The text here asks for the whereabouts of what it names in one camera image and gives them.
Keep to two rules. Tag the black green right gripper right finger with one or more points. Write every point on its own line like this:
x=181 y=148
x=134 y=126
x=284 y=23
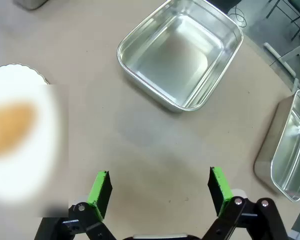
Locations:
x=223 y=190

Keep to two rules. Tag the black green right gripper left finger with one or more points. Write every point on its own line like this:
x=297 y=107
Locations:
x=98 y=192

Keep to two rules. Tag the rectangular metal container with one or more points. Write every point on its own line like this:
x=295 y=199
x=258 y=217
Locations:
x=288 y=147
x=180 y=53

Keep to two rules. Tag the brown bread roll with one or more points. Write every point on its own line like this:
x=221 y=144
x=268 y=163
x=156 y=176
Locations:
x=11 y=126

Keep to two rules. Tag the white scalloped plate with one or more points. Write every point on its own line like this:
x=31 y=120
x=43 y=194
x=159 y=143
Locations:
x=22 y=140

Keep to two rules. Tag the white metal frame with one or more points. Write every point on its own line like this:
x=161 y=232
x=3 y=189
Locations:
x=287 y=56

